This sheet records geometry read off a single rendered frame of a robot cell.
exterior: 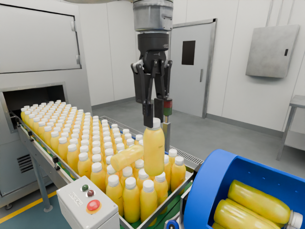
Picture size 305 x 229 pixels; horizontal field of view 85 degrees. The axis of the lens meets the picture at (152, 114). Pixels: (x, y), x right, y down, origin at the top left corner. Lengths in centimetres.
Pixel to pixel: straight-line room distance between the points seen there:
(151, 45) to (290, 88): 351
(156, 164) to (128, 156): 20
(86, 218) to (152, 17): 52
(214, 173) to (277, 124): 351
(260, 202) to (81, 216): 50
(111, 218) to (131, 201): 14
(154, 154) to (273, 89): 347
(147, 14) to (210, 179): 42
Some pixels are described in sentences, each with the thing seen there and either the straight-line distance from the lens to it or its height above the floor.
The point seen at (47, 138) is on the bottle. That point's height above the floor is 101.
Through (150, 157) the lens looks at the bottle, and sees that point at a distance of 51.
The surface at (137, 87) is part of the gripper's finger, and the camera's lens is 41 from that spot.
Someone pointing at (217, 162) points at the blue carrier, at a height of 123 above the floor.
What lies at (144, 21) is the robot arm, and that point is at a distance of 40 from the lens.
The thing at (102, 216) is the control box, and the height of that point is 110.
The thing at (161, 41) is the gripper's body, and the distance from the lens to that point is 40.
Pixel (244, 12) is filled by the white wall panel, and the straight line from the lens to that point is 402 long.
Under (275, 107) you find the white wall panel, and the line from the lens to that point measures 389.
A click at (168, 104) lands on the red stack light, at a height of 123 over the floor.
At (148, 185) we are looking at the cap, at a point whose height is 108.
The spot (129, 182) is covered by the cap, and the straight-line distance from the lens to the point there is 66.
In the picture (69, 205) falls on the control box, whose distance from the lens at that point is 61.
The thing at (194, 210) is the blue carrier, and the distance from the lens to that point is 51.
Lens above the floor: 152
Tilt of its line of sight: 20 degrees down
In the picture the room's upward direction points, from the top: straight up
